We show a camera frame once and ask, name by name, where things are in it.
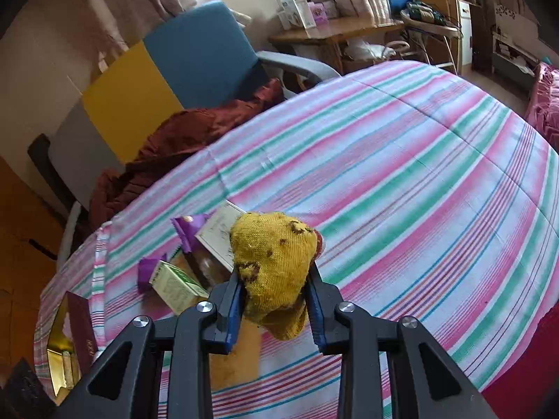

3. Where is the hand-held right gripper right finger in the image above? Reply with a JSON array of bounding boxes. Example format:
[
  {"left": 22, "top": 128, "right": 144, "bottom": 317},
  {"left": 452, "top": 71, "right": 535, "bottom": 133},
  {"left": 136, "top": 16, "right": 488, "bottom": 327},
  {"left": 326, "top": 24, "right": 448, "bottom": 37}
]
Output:
[{"left": 306, "top": 264, "right": 499, "bottom": 419}]

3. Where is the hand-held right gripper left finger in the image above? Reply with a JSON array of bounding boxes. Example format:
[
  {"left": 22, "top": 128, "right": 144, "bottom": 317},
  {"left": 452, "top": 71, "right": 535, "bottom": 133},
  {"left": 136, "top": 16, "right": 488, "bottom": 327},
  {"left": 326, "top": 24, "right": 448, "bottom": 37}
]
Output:
[{"left": 52, "top": 268, "right": 243, "bottom": 419}]

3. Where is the yellow knitted cloth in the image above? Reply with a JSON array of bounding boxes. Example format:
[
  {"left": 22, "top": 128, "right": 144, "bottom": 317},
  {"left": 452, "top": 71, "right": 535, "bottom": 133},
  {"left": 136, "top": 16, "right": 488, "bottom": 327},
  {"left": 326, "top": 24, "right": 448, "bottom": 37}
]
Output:
[{"left": 229, "top": 211, "right": 326, "bottom": 341}]

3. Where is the gold tin box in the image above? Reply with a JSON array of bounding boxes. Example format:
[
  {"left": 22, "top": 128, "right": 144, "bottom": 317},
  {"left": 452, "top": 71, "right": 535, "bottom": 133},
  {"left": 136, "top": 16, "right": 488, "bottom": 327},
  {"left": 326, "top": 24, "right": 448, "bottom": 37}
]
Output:
[{"left": 46, "top": 292, "right": 96, "bottom": 404}]

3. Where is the large orange sponge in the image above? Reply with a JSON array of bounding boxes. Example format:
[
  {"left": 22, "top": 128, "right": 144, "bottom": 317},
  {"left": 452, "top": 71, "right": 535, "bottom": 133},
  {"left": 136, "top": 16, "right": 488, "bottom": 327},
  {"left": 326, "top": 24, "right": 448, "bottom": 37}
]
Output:
[{"left": 209, "top": 321, "right": 263, "bottom": 391}]

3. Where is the small brown item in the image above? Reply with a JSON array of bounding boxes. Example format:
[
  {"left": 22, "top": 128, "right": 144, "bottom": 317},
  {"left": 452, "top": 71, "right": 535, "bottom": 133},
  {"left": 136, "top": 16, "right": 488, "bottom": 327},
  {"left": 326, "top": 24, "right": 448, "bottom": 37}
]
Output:
[{"left": 181, "top": 249, "right": 234, "bottom": 291}]

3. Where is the green carton box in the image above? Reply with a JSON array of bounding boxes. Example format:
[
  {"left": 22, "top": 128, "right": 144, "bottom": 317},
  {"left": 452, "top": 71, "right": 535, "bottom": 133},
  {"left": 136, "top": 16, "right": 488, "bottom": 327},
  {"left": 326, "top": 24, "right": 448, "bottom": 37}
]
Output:
[{"left": 148, "top": 260, "right": 211, "bottom": 316}]

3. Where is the white card box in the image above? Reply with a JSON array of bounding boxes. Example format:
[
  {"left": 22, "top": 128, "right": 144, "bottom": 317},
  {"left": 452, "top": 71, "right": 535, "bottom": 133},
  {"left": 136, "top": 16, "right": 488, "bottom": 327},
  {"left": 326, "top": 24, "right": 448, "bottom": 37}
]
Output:
[{"left": 195, "top": 200, "right": 246, "bottom": 272}]

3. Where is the small purple wrapper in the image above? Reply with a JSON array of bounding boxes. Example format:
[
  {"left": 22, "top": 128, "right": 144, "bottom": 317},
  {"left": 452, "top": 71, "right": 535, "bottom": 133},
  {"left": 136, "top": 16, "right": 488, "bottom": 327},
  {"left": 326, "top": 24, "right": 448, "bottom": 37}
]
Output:
[{"left": 170, "top": 214, "right": 210, "bottom": 254}]

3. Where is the wooden wardrobe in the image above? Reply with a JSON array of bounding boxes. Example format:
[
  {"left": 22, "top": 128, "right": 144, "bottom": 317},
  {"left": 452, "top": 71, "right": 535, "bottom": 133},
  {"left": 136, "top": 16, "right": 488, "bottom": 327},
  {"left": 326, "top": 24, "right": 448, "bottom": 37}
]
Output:
[{"left": 0, "top": 157, "right": 71, "bottom": 372}]

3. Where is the rust brown jacket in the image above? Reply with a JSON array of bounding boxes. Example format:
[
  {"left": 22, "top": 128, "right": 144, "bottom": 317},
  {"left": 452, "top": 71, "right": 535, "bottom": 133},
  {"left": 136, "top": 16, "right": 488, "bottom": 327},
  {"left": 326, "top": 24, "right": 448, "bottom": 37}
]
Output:
[{"left": 89, "top": 79, "right": 286, "bottom": 228}]

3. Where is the dark red cloth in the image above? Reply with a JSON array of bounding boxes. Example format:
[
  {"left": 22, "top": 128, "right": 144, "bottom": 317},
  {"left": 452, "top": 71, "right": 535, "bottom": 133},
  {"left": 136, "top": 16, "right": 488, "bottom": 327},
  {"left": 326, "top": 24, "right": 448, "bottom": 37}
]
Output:
[{"left": 480, "top": 297, "right": 559, "bottom": 419}]

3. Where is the grey yellow blue chair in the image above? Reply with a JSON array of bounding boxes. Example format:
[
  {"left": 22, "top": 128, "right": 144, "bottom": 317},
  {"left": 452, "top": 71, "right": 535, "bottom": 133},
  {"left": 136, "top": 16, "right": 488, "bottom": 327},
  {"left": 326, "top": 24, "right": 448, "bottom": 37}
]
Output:
[{"left": 47, "top": 0, "right": 341, "bottom": 271}]

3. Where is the white plastic bag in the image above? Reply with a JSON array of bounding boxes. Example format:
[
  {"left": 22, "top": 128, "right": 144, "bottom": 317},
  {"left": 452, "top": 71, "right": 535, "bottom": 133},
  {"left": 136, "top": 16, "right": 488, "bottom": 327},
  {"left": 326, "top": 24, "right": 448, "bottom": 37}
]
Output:
[{"left": 343, "top": 37, "right": 385, "bottom": 66}]

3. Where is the wooden desk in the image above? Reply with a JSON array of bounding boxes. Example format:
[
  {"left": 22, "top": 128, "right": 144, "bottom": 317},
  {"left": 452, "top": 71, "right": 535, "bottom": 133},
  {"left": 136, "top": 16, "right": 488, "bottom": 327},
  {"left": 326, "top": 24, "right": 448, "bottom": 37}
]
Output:
[{"left": 267, "top": 20, "right": 405, "bottom": 75}]

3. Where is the purple box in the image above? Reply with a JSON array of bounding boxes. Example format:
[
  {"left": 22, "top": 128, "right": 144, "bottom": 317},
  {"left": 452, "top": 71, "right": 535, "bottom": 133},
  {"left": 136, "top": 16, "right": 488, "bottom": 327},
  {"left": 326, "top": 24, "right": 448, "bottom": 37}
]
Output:
[{"left": 307, "top": 1, "right": 329, "bottom": 24}]

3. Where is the tall white box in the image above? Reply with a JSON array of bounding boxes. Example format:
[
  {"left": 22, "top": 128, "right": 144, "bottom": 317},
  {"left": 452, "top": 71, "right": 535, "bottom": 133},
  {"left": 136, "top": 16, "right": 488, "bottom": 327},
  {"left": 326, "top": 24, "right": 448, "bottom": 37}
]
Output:
[{"left": 279, "top": 0, "right": 315, "bottom": 29}]

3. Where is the metal folding rack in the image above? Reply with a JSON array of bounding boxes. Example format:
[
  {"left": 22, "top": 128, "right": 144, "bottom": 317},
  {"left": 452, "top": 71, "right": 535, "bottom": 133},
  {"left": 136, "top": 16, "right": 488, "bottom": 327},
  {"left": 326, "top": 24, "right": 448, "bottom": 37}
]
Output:
[{"left": 402, "top": 0, "right": 464, "bottom": 75}]

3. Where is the pink bed cover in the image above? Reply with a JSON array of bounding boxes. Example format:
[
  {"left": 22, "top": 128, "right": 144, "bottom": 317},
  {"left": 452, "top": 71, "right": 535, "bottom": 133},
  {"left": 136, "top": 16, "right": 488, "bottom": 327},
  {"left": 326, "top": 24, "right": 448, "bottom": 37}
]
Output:
[{"left": 524, "top": 62, "right": 559, "bottom": 153}]

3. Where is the white cabinet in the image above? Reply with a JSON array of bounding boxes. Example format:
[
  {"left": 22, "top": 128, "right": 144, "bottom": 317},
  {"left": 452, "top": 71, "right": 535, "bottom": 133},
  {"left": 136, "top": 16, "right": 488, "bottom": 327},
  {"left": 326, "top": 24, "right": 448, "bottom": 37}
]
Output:
[{"left": 454, "top": 0, "right": 474, "bottom": 66}]

